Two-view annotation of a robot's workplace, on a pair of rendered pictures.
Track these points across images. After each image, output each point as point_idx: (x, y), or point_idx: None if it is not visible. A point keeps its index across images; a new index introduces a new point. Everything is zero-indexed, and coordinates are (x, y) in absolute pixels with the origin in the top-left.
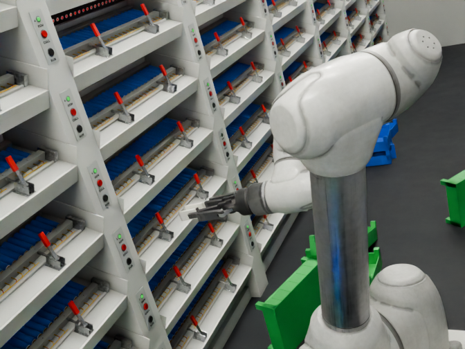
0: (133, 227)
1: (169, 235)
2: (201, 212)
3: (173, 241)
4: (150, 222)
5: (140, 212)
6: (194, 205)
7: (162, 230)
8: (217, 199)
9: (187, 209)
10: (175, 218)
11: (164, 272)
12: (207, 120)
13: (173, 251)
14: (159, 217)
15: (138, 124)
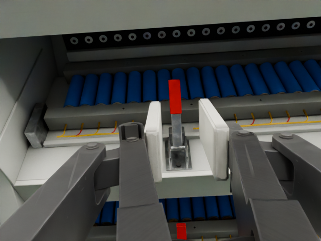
0: (150, 87)
1: (168, 155)
2: (78, 158)
3: (174, 176)
4: (186, 101)
5: (208, 73)
6: (205, 115)
7: (172, 134)
8: (301, 171)
9: (200, 118)
10: (267, 135)
11: (195, 212)
12: None
13: (178, 195)
14: (173, 94)
15: None
